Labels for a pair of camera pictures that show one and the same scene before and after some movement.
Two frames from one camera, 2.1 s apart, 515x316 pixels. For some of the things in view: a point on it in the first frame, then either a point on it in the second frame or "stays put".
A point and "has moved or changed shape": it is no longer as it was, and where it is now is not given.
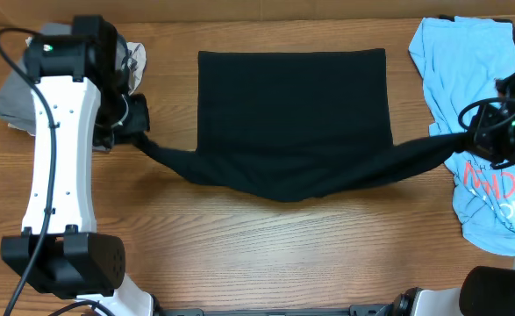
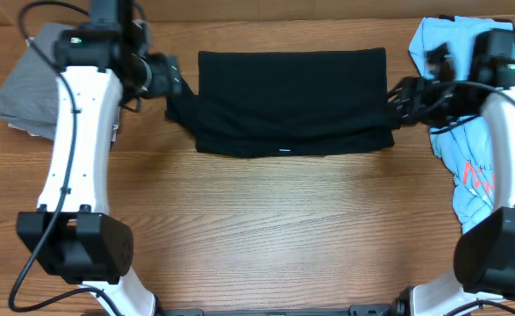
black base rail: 397,308 stays put
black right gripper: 477,138 → 409,99
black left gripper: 139,104 → 168,78
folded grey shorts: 14,103 stays put
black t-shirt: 296,124 has moved or changed shape
